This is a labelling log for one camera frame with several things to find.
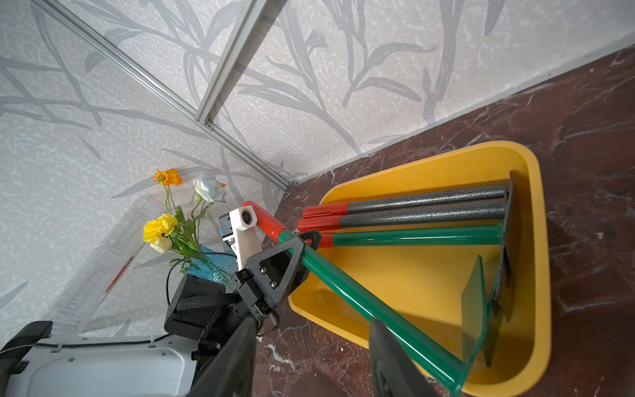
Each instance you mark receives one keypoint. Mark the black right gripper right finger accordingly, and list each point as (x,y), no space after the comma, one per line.
(393,372)

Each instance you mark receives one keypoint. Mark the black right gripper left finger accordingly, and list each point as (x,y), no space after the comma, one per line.
(231,372)

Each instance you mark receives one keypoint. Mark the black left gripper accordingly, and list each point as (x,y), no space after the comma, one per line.
(277,272)

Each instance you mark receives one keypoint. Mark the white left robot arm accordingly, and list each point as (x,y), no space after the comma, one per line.
(209,346)

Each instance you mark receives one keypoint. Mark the yellow plastic storage box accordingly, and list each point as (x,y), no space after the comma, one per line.
(424,283)

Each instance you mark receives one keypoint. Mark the blue glass flower vase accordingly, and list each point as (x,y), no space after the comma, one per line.
(216,266)

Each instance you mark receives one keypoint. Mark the artificial flower bouquet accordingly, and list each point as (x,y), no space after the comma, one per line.
(178,230)

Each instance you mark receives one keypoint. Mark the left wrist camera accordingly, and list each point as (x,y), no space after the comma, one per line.
(238,230)

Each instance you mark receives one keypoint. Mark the aluminium frame profile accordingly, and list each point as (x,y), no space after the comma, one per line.
(111,53)

